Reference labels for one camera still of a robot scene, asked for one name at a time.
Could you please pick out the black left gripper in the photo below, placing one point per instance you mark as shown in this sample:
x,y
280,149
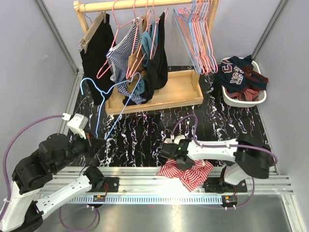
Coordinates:
x,y
94,145

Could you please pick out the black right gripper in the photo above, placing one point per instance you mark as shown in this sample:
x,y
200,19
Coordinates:
x,y
184,166

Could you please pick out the red white striped tank top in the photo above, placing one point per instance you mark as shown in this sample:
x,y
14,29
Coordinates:
x,y
190,178

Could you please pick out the maroon tank top grey trim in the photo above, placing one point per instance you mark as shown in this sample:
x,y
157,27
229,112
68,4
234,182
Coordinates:
x,y
249,95

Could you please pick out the navy tank top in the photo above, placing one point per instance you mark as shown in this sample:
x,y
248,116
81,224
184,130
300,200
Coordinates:
x,y
237,75

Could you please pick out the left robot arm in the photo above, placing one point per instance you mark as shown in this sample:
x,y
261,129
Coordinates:
x,y
22,212

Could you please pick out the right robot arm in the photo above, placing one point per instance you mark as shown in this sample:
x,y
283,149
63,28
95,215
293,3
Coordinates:
x,y
247,158

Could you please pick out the brown tank top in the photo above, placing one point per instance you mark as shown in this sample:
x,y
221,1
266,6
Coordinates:
x,y
134,60

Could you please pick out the blue white striped tank top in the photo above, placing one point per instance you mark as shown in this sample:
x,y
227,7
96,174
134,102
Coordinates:
x,y
118,56

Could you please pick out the wooden clip hanger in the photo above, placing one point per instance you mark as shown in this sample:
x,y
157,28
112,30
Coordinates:
x,y
101,17

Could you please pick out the pink hanger brown top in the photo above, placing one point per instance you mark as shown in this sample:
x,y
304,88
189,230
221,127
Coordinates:
x,y
139,23

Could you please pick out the teal tank top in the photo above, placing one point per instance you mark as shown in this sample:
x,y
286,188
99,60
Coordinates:
x,y
149,75

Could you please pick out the black marble pattern mat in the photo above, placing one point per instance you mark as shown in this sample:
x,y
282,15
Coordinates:
x,y
138,137

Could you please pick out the wooden clothes rack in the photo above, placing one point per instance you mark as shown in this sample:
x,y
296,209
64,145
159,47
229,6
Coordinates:
x,y
182,88

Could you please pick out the black garment on rack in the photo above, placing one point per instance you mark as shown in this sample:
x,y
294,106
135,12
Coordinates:
x,y
163,64

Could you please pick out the black skirt on rack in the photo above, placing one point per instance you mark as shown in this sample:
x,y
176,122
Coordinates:
x,y
94,59

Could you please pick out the white perforated plastic basket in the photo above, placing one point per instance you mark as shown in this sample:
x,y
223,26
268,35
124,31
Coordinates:
x,y
243,104

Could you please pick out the bundle of empty pink hangers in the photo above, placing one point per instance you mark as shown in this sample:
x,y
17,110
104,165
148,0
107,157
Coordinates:
x,y
194,27

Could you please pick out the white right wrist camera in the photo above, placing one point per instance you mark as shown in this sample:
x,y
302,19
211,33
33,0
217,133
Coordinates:
x,y
174,139

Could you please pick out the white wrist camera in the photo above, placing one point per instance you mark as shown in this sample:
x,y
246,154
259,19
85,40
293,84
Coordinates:
x,y
76,123
174,139

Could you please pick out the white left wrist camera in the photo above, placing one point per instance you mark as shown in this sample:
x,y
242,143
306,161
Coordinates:
x,y
76,123

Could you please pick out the aluminium mounting rail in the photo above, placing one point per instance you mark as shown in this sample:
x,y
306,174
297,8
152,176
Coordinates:
x,y
141,185

